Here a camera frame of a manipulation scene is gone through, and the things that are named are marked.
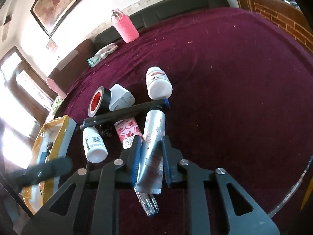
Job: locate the white bottle red label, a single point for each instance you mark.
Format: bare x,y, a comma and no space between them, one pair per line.
157,83

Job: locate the white power adapter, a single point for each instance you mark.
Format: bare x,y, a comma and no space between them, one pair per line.
120,98

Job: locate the white bottle green label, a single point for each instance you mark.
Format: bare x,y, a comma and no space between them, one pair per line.
94,147

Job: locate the clear blue gel pen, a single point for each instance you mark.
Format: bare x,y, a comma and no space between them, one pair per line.
148,203

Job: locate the black marker blue caps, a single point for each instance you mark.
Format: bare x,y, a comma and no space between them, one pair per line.
129,112

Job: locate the maroon bed blanket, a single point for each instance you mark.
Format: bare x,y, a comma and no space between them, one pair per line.
241,100

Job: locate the yellow packing tape roll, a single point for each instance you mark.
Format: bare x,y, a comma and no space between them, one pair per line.
307,194

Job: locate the silver white cream tube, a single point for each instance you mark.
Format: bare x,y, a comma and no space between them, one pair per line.
150,175

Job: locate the pink water bottle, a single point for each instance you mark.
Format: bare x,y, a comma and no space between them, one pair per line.
124,26

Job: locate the black silver pen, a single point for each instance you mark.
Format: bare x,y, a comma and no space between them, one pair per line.
84,126

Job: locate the brown armchair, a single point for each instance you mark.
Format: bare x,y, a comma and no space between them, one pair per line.
70,68

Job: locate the rose pattern cream tube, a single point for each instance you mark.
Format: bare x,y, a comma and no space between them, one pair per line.
126,130

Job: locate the white green glove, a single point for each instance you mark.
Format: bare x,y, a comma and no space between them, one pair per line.
102,54

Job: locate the blue battery pack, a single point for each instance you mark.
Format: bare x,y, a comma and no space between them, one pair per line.
44,156

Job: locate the framed wall painting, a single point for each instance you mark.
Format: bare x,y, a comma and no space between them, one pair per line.
49,14

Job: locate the silver craft knife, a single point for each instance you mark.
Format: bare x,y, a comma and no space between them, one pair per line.
291,191

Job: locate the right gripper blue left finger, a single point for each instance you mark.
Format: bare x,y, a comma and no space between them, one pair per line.
133,159

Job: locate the white tray with yellow tape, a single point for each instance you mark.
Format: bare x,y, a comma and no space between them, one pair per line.
54,137

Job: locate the black headboard cushion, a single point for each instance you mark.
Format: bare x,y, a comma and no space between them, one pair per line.
167,9

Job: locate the small black clip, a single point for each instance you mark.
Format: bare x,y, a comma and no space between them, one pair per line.
106,132

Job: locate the black tape roll red core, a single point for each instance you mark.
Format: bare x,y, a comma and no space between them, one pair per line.
100,102

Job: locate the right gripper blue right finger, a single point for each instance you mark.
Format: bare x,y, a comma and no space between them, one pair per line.
171,159

